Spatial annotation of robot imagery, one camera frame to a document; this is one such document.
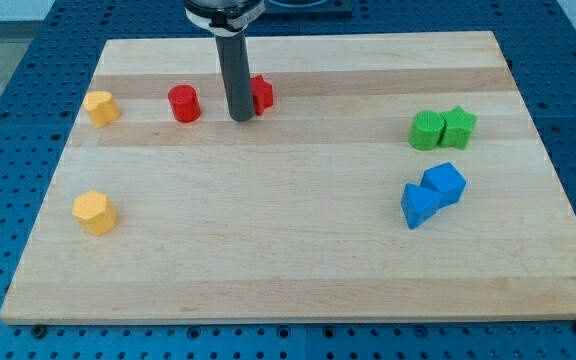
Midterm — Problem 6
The green star block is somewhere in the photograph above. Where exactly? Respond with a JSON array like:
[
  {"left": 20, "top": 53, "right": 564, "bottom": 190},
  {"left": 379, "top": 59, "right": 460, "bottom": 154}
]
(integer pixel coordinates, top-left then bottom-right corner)
[{"left": 439, "top": 106, "right": 478, "bottom": 150}]

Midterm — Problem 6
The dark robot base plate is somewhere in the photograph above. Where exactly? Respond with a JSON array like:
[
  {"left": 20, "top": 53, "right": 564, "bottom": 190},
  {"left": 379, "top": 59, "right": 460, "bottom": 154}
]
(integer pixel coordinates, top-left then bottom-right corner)
[{"left": 264, "top": 0, "right": 353, "bottom": 15}]

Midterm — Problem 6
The red star block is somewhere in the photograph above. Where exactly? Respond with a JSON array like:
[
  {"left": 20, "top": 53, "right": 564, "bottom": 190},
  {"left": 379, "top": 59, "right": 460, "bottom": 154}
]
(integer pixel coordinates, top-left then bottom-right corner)
[{"left": 250, "top": 74, "right": 274, "bottom": 116}]

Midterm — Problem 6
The yellow hexagon block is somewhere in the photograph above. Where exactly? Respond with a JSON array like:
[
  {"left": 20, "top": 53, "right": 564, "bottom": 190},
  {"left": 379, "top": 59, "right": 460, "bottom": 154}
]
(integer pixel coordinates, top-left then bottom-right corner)
[{"left": 72, "top": 190, "right": 118, "bottom": 236}]

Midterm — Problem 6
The wooden board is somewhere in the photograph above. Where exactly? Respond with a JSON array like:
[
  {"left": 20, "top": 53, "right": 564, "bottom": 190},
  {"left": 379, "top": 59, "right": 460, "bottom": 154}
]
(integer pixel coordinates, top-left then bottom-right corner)
[{"left": 0, "top": 31, "right": 576, "bottom": 325}]

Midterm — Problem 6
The green cylinder block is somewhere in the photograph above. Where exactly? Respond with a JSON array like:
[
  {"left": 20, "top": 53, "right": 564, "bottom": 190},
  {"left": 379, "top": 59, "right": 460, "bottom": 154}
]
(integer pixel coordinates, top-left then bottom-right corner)
[{"left": 408, "top": 110, "right": 445, "bottom": 151}]

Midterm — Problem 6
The blue cube block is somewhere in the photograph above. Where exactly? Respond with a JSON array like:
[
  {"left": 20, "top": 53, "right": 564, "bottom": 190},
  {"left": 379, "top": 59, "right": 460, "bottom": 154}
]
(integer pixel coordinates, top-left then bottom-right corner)
[{"left": 421, "top": 162, "right": 467, "bottom": 208}]

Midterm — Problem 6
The blue triangle block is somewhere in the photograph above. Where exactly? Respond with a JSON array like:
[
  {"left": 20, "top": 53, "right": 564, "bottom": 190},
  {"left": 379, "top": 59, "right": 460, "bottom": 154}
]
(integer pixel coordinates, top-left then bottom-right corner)
[{"left": 401, "top": 183, "right": 442, "bottom": 230}]

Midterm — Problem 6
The red cylinder block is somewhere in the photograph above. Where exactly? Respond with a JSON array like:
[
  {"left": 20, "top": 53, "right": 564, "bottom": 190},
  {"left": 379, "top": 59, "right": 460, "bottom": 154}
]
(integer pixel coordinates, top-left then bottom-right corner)
[{"left": 168, "top": 84, "right": 201, "bottom": 123}]

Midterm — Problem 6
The yellow heart block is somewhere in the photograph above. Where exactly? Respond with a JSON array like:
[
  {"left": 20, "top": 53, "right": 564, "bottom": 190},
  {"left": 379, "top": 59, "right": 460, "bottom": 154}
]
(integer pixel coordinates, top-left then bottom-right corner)
[{"left": 83, "top": 90, "right": 121, "bottom": 128}]

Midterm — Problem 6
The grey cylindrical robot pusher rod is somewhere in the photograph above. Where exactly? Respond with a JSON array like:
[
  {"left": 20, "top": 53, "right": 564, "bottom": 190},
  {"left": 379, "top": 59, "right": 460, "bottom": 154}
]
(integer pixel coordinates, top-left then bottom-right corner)
[{"left": 216, "top": 32, "right": 254, "bottom": 122}]

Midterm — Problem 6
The left board stop bolt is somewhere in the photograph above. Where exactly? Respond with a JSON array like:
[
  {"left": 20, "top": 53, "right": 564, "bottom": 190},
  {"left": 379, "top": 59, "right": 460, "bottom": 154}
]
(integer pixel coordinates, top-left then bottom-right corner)
[{"left": 30, "top": 324, "right": 47, "bottom": 339}]

